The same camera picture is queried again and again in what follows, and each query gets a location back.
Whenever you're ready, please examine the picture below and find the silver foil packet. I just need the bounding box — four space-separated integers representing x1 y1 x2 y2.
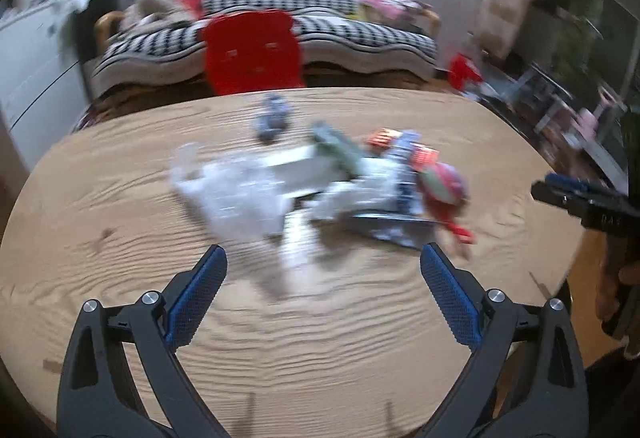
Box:
345 211 441 251

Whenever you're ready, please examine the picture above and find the pink cartoon cushion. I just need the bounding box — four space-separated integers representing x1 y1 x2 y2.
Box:
356 0 433 22

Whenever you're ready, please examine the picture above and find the white cabinet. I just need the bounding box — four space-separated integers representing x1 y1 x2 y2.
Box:
0 0 98 164

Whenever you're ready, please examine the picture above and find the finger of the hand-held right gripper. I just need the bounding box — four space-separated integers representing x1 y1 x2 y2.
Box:
531 181 640 233
545 173 632 199

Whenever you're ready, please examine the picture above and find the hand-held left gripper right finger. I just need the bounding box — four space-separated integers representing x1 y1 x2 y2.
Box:
419 242 590 438

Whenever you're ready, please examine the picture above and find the green wrapper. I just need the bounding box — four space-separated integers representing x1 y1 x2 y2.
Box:
307 121 363 181

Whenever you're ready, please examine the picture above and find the blue-grey wrapper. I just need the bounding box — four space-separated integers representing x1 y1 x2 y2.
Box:
255 94 292 145

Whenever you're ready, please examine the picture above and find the red orange snack packet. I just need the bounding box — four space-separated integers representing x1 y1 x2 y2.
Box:
367 127 403 155

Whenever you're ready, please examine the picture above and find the red plastic bag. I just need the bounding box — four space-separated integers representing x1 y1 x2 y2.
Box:
446 52 485 93

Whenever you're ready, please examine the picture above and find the clear plastic bag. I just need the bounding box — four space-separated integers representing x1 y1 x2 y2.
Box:
169 143 297 241

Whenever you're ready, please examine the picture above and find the red plastic chair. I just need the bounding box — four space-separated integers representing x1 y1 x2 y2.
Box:
201 10 307 96

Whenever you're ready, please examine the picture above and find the person's right hand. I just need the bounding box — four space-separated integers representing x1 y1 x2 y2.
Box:
596 232 640 319

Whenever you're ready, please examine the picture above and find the pile of beige clothes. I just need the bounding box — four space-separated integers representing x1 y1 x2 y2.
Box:
119 0 202 32

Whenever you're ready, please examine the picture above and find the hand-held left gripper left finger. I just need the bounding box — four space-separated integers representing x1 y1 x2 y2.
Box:
57 244 236 438

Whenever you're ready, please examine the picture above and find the pink toy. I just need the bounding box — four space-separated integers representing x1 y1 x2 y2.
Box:
574 87 623 146

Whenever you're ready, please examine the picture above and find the red pink wrapper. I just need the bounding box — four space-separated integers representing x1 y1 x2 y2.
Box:
415 161 476 246

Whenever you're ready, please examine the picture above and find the black metal-frame chair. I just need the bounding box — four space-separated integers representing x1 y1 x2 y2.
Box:
515 63 628 186

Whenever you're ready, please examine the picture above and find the black white patterned sofa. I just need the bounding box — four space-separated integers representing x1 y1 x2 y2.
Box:
90 0 442 96

